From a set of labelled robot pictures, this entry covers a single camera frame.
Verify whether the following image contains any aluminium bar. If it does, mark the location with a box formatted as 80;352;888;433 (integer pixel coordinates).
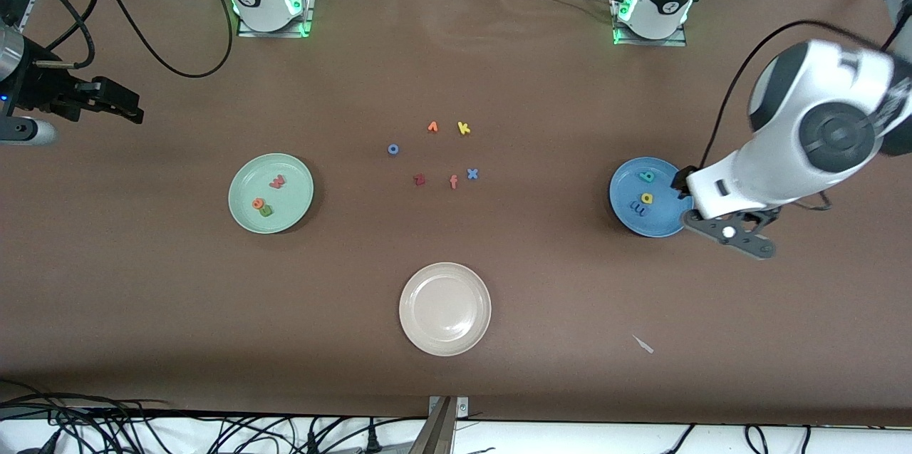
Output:
408;397;457;454

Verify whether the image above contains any light green plate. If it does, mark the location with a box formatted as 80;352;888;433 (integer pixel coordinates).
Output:
228;153;315;234

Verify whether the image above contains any blue plate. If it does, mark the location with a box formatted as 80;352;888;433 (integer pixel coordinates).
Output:
608;157;695;238

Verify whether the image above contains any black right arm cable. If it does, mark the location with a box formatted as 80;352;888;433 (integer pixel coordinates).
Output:
11;0;236;79

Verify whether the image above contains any tangled black cable bundle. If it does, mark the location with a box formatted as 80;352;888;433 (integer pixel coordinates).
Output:
0;377;428;454

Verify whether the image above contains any aluminium frame rail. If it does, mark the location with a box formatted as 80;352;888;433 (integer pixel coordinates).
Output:
18;0;52;34

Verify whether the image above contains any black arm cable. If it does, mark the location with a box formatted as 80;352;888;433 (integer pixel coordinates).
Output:
700;19;912;212
11;0;236;79

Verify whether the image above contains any small metal bracket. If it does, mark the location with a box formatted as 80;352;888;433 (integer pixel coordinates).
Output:
427;396;470;419

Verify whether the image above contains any beige plate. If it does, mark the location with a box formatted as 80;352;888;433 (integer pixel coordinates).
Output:
399;262;492;357

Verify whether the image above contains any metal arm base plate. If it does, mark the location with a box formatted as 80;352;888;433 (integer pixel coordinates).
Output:
611;0;688;47
237;0;318;39

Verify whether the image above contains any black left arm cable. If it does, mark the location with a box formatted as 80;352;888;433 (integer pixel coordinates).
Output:
700;19;912;212

